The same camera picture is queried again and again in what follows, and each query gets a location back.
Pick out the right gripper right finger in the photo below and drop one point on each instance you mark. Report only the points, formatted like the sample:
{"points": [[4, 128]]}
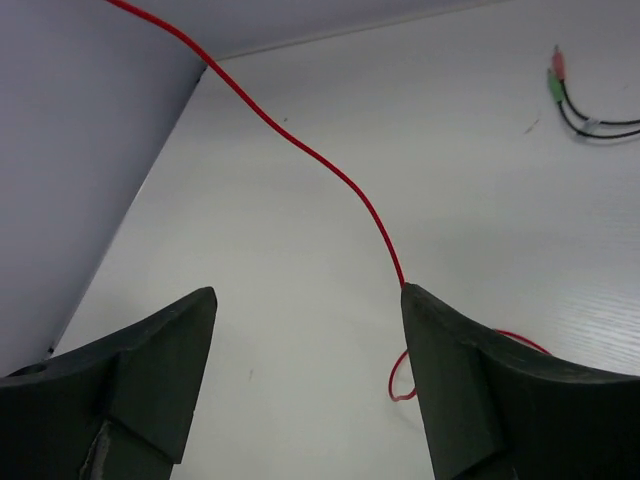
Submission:
{"points": [[493, 408]]}

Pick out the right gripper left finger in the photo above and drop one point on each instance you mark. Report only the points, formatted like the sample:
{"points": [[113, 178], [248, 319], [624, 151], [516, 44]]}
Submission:
{"points": [[120, 407]]}

